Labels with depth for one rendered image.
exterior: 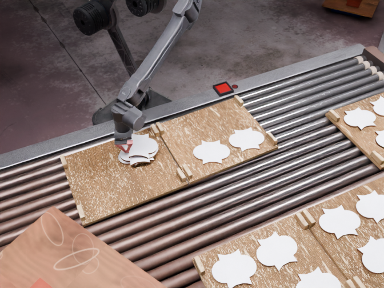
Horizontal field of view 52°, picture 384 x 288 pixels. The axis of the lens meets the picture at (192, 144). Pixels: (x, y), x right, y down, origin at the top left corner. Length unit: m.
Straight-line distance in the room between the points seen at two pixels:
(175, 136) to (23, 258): 0.76
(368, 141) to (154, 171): 0.89
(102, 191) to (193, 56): 2.44
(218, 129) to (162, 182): 0.36
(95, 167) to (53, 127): 1.67
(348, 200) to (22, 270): 1.12
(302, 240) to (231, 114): 0.66
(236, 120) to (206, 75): 1.81
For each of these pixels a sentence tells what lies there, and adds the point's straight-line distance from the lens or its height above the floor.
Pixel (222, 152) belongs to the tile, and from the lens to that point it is 1.61.
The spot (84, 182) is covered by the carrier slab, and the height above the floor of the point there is 0.94.
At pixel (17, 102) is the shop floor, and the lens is 3.61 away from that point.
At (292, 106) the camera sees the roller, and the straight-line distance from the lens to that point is 1.89.
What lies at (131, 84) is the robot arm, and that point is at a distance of 1.45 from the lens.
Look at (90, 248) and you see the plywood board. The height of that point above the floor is 1.04.
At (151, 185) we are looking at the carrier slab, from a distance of 1.52.
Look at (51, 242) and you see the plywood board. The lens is 1.34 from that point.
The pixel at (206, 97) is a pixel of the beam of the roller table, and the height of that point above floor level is 0.92.
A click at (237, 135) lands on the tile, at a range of 1.68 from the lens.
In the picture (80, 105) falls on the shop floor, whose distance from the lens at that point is 3.38.
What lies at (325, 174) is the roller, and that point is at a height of 0.92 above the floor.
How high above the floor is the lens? 2.14
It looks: 47 degrees down
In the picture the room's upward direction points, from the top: 1 degrees counter-clockwise
